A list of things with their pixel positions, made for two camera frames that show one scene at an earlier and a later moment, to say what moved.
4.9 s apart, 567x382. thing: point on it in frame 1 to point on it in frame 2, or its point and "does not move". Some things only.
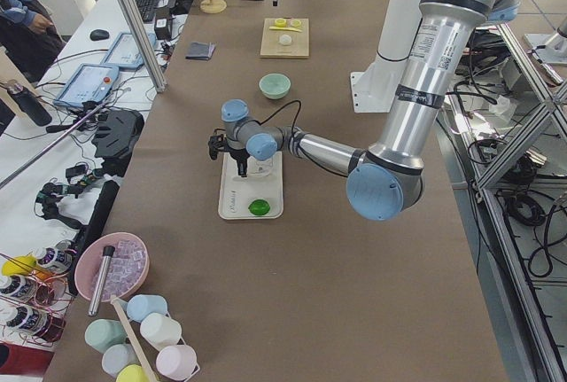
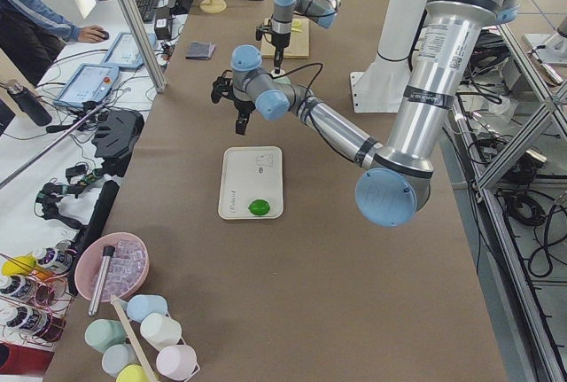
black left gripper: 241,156 to 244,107
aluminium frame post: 159,83 does not move
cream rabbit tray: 264,181 does not move
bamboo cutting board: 271,46 does not move
